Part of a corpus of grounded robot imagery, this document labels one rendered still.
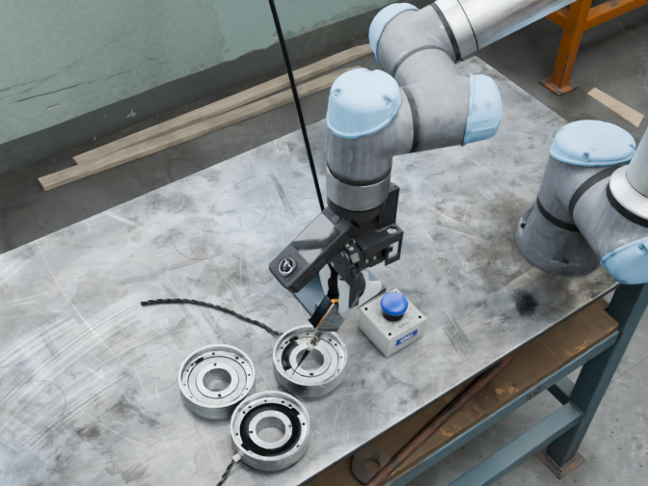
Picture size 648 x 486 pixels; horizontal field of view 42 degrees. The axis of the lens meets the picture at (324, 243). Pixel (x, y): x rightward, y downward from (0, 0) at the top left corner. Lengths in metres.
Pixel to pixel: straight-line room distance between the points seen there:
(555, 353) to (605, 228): 0.46
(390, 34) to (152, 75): 1.90
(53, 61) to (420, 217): 1.53
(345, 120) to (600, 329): 0.93
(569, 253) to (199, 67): 1.82
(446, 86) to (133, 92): 2.02
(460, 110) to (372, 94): 0.10
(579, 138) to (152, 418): 0.73
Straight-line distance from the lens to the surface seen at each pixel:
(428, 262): 1.39
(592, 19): 3.14
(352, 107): 0.89
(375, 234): 1.05
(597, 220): 1.25
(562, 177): 1.32
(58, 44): 2.68
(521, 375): 1.60
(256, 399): 1.18
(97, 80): 2.80
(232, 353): 1.23
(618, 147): 1.31
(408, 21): 1.05
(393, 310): 1.22
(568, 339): 1.67
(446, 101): 0.94
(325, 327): 1.15
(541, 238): 1.40
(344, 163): 0.93
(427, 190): 1.51
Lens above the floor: 1.82
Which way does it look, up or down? 46 degrees down
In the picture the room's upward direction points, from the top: 3 degrees clockwise
